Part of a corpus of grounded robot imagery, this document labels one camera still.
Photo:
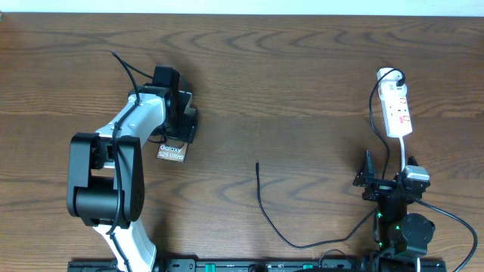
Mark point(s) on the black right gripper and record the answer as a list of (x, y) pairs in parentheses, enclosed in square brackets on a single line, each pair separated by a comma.
[(365, 177)]

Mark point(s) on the Galaxy S25 Ultra smartphone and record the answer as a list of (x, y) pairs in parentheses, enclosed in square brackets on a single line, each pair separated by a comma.
[(173, 153)]

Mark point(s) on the white power strip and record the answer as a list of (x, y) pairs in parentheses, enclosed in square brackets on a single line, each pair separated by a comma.
[(394, 103)]

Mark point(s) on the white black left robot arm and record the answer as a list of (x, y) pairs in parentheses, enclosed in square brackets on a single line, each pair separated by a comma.
[(105, 185)]

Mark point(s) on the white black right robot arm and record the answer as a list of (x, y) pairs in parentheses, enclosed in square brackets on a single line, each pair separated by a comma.
[(403, 237)]

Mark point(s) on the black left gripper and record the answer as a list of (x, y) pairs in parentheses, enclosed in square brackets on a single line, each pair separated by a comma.
[(186, 133)]

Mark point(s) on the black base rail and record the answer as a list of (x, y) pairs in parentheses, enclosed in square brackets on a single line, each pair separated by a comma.
[(190, 265)]

